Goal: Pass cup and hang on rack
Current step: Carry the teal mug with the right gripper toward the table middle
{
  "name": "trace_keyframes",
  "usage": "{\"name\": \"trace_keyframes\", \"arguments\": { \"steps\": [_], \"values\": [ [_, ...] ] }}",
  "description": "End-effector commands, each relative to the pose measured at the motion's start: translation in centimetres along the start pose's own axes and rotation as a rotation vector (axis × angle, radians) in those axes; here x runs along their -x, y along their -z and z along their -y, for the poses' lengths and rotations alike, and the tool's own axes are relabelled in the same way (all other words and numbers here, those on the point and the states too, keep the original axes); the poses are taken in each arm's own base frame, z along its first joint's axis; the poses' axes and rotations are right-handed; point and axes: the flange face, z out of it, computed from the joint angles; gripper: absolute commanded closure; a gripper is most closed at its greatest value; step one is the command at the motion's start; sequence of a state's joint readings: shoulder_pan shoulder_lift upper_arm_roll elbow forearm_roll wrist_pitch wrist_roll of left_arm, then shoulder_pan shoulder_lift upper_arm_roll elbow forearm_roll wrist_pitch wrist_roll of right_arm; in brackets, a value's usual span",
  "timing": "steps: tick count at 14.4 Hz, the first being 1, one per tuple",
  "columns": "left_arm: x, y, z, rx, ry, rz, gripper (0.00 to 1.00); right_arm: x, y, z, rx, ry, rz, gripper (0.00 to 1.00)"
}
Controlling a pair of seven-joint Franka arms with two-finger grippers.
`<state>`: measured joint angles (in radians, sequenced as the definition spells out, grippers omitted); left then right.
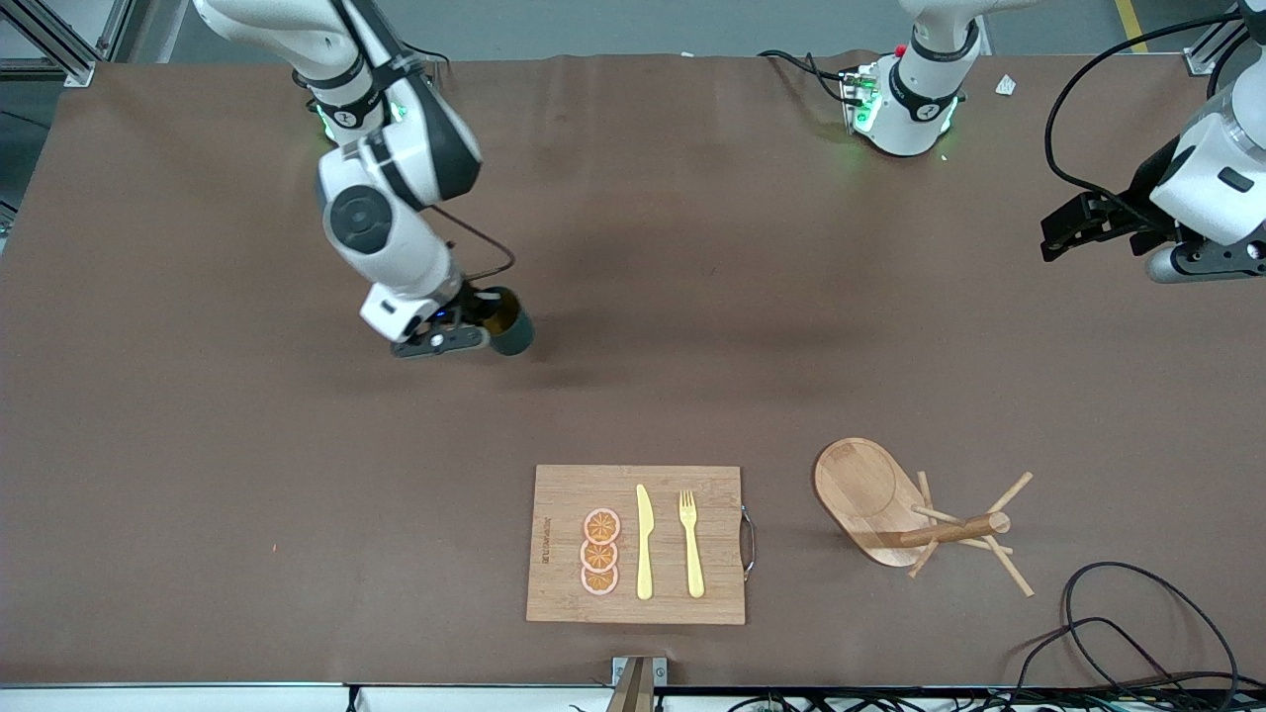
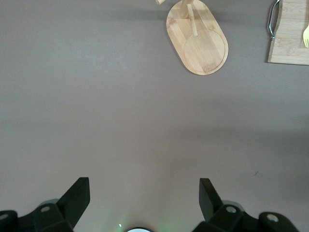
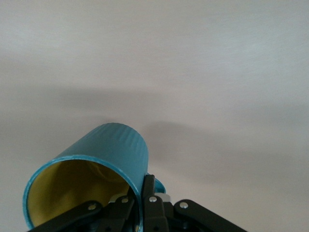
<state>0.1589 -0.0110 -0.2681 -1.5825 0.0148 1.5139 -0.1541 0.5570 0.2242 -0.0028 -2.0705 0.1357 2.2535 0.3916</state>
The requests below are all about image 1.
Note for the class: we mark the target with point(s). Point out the yellow plastic fork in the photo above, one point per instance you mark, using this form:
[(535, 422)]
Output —
[(692, 554)]

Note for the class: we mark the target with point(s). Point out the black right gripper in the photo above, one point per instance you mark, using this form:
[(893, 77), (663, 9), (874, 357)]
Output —
[(473, 309)]

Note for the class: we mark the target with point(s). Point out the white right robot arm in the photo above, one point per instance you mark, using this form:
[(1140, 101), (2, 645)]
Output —
[(386, 227)]

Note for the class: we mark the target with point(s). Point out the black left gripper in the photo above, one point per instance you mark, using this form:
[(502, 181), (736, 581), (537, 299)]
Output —
[(1139, 201)]

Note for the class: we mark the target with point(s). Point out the orange slice toy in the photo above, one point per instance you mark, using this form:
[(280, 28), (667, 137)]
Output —
[(598, 581), (598, 556), (601, 524)]

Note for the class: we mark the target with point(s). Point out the wooden mug rack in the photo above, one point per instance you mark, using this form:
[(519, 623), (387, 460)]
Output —
[(860, 485)]

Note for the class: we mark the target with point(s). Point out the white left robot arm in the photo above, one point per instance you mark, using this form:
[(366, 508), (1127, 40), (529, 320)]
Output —
[(910, 109)]

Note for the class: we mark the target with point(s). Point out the aluminium frame profile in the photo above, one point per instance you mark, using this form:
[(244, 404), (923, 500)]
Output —
[(1199, 61), (69, 67)]

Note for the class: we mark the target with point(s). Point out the bamboo cutting board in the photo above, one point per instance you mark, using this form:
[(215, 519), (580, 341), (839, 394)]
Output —
[(564, 494)]

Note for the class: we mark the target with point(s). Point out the metal table edge bracket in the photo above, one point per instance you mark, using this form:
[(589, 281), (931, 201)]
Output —
[(623, 670)]

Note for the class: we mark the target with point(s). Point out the yellow plastic knife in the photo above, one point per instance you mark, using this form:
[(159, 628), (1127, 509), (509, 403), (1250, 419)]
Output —
[(645, 554)]

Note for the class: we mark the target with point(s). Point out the white paper scrap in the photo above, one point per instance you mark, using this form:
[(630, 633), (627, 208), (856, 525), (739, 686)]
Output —
[(1006, 85)]

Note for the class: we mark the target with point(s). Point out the dark green cup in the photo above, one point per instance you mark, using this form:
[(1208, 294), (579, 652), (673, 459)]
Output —
[(514, 336)]

